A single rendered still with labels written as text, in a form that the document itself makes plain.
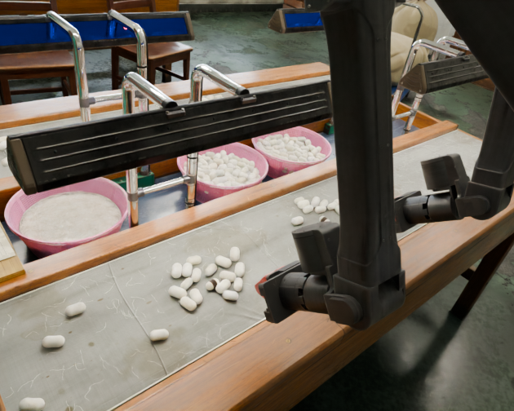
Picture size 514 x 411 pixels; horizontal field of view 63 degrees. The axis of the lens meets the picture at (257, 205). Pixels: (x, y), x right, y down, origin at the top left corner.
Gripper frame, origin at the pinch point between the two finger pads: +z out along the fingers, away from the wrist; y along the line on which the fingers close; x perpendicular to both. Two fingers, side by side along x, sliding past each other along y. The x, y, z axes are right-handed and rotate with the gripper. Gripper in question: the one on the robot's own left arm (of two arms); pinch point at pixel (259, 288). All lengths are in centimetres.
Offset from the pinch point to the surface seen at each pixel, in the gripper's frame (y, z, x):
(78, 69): 6, 35, -53
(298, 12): -77, 43, -67
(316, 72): -120, 82, -56
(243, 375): 8.1, 0.3, 11.9
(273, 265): -15.5, 16.0, 2.0
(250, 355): 4.8, 1.9, 10.5
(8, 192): 25, 55, -33
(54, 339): 30.0, 18.7, -3.0
